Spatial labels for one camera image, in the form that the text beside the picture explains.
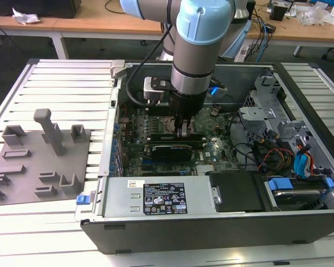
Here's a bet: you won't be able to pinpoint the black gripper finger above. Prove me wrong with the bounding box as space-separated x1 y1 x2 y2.
175 114 184 137
184 118 196 137

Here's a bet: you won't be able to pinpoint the black RAM slot bank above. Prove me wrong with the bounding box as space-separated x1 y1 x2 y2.
146 105 179 116
146 135 207 149

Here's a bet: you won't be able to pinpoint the CPU socket with metal cover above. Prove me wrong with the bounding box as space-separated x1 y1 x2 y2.
159 116 179 136

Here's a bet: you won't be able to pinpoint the black graphics card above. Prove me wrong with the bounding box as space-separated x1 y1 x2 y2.
150 144 194 162

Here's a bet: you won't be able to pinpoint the green motherboard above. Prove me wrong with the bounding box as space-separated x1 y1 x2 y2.
116 102 240 177

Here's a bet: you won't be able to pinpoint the silver chipset heatsink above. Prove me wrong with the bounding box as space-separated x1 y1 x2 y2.
196 164 215 175

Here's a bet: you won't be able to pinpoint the grey metal drive cage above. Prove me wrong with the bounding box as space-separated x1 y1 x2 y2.
238 75 328 179

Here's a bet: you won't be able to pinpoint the white power strip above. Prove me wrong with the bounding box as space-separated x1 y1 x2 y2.
235 46 250 62

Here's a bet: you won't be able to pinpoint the black plastic shroud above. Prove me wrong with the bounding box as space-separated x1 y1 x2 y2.
205 171 265 214

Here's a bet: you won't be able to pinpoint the grey power supply with label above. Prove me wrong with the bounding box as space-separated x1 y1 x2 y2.
101 176 217 219

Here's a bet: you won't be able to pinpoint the black open PC case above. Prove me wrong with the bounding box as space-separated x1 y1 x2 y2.
75 60 334 255

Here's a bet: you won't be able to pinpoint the tall black desktop box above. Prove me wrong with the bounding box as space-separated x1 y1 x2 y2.
246 0 256 20

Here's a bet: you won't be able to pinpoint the hard disk in blue carrier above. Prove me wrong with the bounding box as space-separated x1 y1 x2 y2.
263 176 334 211

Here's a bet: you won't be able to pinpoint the small black box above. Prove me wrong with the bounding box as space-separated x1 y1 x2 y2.
269 4 289 22

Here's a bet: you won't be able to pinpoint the grey parts rack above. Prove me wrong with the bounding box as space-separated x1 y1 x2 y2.
0 108 92 206

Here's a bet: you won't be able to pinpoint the clear plastic bags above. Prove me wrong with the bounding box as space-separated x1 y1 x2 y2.
299 2 334 27

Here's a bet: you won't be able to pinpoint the wide black equipment case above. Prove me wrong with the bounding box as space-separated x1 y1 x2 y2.
0 0 81 19

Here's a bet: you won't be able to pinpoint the crumpled white paper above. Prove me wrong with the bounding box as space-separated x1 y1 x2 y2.
12 7 41 26

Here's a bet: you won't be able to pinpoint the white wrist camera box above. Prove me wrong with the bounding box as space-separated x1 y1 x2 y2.
143 76 173 107

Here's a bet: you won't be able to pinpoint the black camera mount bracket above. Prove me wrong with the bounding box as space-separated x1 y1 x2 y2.
150 79 173 92

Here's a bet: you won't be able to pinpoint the black camera cable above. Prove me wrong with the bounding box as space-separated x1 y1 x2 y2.
127 23 174 106

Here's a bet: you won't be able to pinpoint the red yellow power wire bundle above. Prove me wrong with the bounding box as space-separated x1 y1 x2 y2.
258 147 296 173

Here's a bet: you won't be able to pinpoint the blue flat data cable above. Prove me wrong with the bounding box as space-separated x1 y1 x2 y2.
293 140 314 180

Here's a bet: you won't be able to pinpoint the wooden desk white frame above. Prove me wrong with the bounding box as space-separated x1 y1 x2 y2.
0 5 168 61
247 0 334 58

